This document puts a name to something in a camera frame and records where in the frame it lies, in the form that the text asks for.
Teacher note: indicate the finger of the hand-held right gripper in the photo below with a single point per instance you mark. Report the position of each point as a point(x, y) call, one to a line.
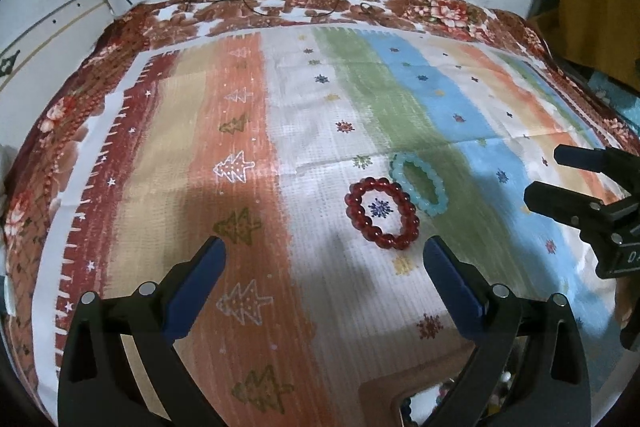
point(575, 155)
point(555, 202)

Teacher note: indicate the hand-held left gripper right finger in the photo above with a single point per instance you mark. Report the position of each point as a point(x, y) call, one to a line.
point(452, 287)

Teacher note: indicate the striped colourful cloth mat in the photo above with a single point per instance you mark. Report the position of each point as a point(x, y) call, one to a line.
point(310, 117)

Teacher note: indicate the brown floral blanket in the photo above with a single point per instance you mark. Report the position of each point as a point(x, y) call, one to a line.
point(440, 12)

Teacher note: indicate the rectangular metal tin box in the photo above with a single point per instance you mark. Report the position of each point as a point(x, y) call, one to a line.
point(380, 397)

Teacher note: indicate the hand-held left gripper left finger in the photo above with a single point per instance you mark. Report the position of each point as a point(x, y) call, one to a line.
point(200, 287)

